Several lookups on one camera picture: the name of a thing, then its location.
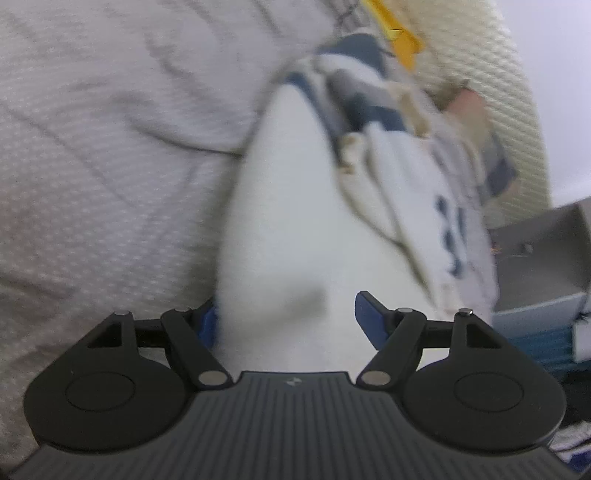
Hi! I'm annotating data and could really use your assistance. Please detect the grey textured bed sheet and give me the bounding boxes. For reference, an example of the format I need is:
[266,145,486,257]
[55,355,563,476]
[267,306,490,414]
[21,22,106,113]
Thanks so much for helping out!
[0,0,365,464]

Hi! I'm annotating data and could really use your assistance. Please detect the beige pillow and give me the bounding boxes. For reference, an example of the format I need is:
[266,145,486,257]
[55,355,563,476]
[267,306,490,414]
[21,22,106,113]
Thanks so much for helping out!
[447,87,488,139]

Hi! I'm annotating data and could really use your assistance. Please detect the grey storage box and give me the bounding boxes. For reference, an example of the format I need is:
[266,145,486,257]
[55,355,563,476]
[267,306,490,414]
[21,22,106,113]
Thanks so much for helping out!
[487,198,591,329]

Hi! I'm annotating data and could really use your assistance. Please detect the blue ribbed panel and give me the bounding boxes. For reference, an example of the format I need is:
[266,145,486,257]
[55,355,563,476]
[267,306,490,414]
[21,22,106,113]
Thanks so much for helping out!
[505,323,580,372]

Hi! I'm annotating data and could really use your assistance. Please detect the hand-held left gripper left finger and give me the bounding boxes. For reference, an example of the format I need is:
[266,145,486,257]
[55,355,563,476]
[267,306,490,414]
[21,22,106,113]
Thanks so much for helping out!
[87,298,232,389]

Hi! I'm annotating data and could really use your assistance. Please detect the cream woven basket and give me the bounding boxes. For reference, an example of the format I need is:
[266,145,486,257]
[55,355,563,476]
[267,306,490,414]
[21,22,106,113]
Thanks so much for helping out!
[397,0,553,227]

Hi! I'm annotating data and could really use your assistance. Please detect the yellow board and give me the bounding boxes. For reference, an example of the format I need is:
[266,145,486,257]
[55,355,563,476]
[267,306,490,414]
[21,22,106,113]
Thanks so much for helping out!
[362,0,424,71]

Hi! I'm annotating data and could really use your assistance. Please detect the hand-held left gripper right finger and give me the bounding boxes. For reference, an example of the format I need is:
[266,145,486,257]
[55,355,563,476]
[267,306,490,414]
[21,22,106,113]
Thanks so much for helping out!
[355,291,506,389]

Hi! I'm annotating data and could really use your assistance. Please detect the white navy striped garment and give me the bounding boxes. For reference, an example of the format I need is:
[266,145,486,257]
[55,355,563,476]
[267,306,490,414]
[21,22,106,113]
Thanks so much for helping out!
[215,28,518,374]

